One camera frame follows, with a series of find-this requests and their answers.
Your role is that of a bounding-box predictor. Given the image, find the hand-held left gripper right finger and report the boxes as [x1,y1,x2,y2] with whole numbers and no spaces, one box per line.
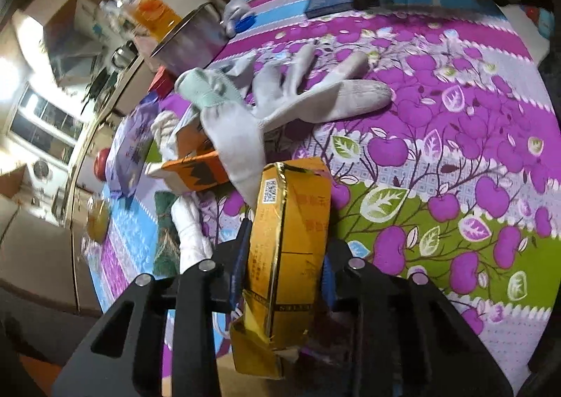
[321,239,513,397]

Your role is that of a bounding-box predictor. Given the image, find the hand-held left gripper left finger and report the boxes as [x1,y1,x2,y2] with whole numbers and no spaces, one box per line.
[53,219,254,397]

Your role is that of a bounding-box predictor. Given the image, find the dark blue box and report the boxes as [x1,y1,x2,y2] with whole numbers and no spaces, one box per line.
[305,0,361,19]

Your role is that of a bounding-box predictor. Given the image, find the yellow cigarette box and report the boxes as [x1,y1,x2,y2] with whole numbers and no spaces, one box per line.
[230,157,332,380]

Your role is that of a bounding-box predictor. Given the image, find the orange and white carton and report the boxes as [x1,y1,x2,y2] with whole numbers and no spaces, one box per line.
[144,121,231,195]

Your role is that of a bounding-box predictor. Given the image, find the white rope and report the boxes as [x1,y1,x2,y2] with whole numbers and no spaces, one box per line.
[150,110,181,161]

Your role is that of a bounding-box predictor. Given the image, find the green patterned cloth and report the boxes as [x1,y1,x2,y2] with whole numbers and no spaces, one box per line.
[153,190,181,280]

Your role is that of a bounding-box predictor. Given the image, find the purple floral tablecloth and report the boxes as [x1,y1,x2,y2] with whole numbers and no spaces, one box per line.
[88,0,558,397]

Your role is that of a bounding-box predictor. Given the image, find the amber jar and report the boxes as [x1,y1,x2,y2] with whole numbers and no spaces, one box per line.
[85,199,111,245]

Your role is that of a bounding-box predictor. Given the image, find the blue bottle cap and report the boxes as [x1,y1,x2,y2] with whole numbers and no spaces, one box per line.
[225,13,258,37]

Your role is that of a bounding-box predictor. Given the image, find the grey knit glove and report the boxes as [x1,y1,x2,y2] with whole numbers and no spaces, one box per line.
[174,44,394,210]

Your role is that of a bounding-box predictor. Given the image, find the purple snack packet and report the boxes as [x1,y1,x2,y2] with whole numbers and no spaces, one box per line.
[105,102,159,199]

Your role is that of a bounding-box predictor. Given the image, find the red apple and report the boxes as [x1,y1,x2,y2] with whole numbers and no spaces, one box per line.
[93,148,111,181]

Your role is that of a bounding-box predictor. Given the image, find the metal pot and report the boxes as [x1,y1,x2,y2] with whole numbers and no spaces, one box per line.
[150,1,229,79]

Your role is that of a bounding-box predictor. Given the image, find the red box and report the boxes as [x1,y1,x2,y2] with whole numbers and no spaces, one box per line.
[148,66,177,98]

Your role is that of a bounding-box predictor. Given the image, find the orange juice bottle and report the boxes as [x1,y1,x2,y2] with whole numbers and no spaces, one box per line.
[109,0,183,37]

